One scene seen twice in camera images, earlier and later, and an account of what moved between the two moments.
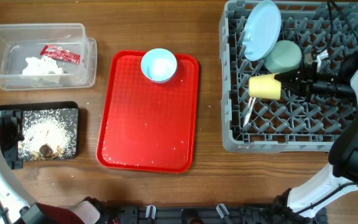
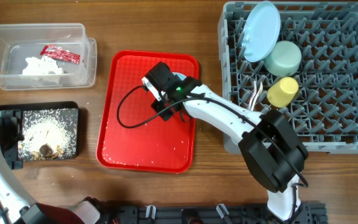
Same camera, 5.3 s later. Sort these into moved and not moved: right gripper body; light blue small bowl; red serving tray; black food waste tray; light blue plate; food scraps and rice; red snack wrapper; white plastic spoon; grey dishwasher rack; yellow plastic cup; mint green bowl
Moved: right gripper body; light blue small bowl; white plastic spoon; yellow plastic cup
Not moved: red snack wrapper; red serving tray; black food waste tray; mint green bowl; grey dishwasher rack; food scraps and rice; light blue plate
